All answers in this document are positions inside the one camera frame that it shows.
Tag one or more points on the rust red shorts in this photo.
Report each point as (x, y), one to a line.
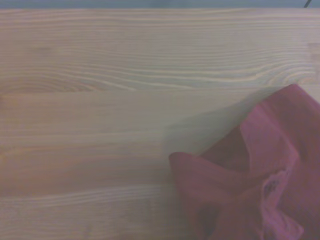
(250, 190)

